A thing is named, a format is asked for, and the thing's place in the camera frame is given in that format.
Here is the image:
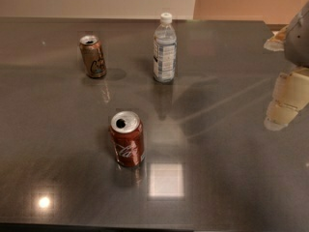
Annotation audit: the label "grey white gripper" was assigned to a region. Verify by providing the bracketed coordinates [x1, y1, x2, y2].
[264, 1, 309, 131]

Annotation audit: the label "red coke can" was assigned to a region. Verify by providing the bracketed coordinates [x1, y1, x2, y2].
[109, 111, 145, 167]

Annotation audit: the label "brown gold soda can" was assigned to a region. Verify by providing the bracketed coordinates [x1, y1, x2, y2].
[79, 35, 106, 78]

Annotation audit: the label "clear plastic water bottle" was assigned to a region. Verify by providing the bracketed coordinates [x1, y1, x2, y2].
[153, 13, 177, 83]

